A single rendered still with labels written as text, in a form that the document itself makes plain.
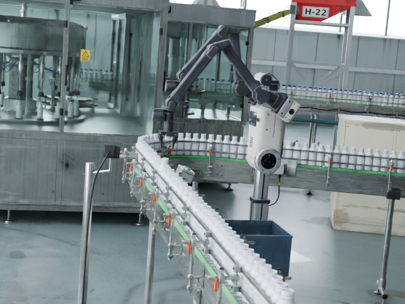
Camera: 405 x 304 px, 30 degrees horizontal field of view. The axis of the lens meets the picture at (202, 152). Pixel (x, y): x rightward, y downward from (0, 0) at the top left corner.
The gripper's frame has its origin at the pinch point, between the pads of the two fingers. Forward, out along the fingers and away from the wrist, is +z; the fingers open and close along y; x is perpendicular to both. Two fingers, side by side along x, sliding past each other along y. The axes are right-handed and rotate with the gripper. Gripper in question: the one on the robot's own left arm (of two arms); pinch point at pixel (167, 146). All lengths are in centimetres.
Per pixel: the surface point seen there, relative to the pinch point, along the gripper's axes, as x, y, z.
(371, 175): 100, 176, 27
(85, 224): -127, -53, 13
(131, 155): 84, -8, 19
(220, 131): 500, 160, 50
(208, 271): -140, -6, 27
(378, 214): 302, 288, 103
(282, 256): -72, 49, 40
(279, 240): -71, 47, 33
